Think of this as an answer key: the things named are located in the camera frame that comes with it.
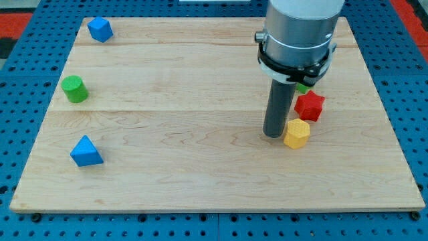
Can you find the light wooden board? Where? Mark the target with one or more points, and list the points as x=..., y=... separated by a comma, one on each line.
x=176, y=109

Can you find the blue triangle block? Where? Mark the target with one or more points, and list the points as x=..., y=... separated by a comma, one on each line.
x=85, y=153

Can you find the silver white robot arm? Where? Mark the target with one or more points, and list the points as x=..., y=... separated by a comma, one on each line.
x=295, y=43

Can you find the red star block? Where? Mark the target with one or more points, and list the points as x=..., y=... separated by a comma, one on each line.
x=309, y=106

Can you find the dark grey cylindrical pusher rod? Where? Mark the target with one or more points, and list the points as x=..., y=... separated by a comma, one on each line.
x=278, y=107

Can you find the green cylinder block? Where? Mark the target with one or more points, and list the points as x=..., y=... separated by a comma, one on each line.
x=74, y=89

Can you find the small green block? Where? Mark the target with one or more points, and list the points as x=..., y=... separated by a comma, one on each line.
x=301, y=88

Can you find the blue cube block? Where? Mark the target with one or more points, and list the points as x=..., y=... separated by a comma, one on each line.
x=100, y=29

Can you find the yellow hexagon block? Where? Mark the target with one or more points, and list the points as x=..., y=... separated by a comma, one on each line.
x=297, y=133

